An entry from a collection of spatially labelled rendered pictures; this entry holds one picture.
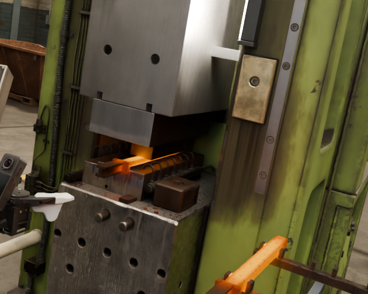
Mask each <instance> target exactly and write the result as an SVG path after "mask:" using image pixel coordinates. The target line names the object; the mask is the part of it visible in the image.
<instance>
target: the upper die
mask: <svg viewBox="0 0 368 294"><path fill-rule="evenodd" d="M211 116H212V111H211V112H206V113H198V114H189V115H182V116H176V117H168V116H165V115H160V114H156V113H152V112H151V111H144V110H140V109H137V108H132V107H128V106H124V105H120V104H116V103H111V102H108V101H104V100H102V99H95V98H94V99H93V105H92V113H91V121H90V126H89V131H92V132H95V133H98V134H102V135H106V136H109V137H112V138H117V139H121V140H123V141H127V142H131V143H134V144H137V145H141V146H145V147H148V148H150V147H153V146H158V145H163V144H167V143H170V142H175V141H180V140H183V139H188V138H192V137H197V136H200V135H205V134H208V133H209V128H210V122H211Z"/></svg>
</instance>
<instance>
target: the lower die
mask: <svg viewBox="0 0 368 294"><path fill-rule="evenodd" d="M188 151H189V152H192V149H189V150H185V151H182V152H178V153H174V154H172V155H168V156H164V157H161V158H157V159H154V160H148V161H145V162H141V163H137V164H134V165H131V166H129V168H128V172H127V174H122V173H120V174H117V175H114V176H110V177H107V178H101V177H98V176H95V173H98V172H99V168H97V167H96V165H99V164H102V163H106V162H111V161H113V159H114V158H117V159H120V160H123V159H127V158H132V157H135V155H131V154H130V150H128V151H124V152H120V153H115V154H112V155H107V156H102V157H97V158H94V159H89V160H85V162H84V170H83V175H82V182H83V183H87V184H90V185H92V186H95V187H99V188H102V189H105V190H108V191H111V192H114V193H117V194H120V195H127V194H130V195H133V196H135V197H137V200H138V201H142V200H144V199H146V198H149V197H152V196H153V195H154V193H151V194H149V193H147V192H145V186H146V185H147V184H149V183H150V180H151V175H152V168H151V166H146V167H145V169H143V166H144V165H145V164H146V163H150V164H151V163H152V162H153V161H159V160H160V159H166V158H167V157H173V156H174V155H179V154H181V153H186V152H188ZM192 153H193V154H194V156H195V159H194V163H193V167H195V166H199V167H202V166H203V160H204V155H202V154H199V153H196V152H192ZM187 156H188V158H189V161H188V169H189V168H190V166H191V164H192V155H191V154H190V153H188V154H187ZM181 158H182V160H183V162H182V168H181V170H182V171H184V169H185V166H186V156H184V155H181ZM174 159H175V160H176V167H175V174H176V173H178V170H179V167H180V159H179V158H178V157H175V158H174ZM167 161H168V162H169V171H168V176H170V175H172V172H173V166H174V162H173V160H171V159H168V160H167ZM160 164H161V165H162V173H161V179H163V178H164V177H165V174H166V169H167V163H166V162H164V161H161V162H160ZM153 167H154V169H155V172H154V179H153V180H154V181H157V179H158V176H159V170H160V166H159V164H157V163H154V164H153ZM200 175H201V173H200V174H198V175H196V176H193V177H191V178H188V180H192V179H195V178H197V177H199V176H200ZM105 185H107V186H108V188H105Z"/></svg>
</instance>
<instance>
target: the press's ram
mask: <svg viewBox="0 0 368 294"><path fill-rule="evenodd" d="M246 1H247V0H92V4H91V12H90V17H89V26H88V35H87V39H86V48H85V56H84V65H83V70H82V79H81V87H80V93H79V94H80V95H83V96H88V97H92V98H95V99H102V100H104V101H107V102H111V103H116V104H120V105H124V106H128V107H132V108H135V109H140V110H144V111H151V112H152V113H156V114H160V115H163V116H168V117H176V116H185V115H189V114H198V113H206V112H211V111H220V110H226V109H227V106H228V101H229V97H230V91H231V85H232V80H233V76H234V70H235V65H236V61H239V55H240V51H239V50H238V49H239V44H237V42H238V40H240V38H239V35H240V31H241V26H242V20H243V16H244V10H245V4H246Z"/></svg>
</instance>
